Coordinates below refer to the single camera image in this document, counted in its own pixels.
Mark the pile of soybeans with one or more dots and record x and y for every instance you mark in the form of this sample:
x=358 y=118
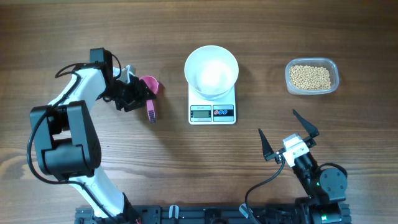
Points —
x=307 y=77

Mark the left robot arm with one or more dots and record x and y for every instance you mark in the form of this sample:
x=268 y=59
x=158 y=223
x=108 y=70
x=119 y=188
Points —
x=64 y=148

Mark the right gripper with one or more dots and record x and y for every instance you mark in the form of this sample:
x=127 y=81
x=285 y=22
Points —
x=311 y=130

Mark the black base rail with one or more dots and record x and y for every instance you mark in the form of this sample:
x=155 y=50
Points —
x=214 y=214

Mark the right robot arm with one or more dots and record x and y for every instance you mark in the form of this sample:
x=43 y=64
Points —
x=325 y=185

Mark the white bowl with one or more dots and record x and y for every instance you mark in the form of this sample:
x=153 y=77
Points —
x=211 y=71

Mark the white digital kitchen scale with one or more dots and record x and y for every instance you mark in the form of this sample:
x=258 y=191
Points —
x=218 y=111

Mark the clear plastic container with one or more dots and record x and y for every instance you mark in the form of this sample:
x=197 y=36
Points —
x=315 y=62

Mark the pink measuring scoop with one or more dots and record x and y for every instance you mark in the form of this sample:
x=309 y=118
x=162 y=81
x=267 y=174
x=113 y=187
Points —
x=153 y=85

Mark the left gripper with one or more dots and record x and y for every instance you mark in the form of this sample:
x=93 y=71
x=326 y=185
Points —
x=139 y=96

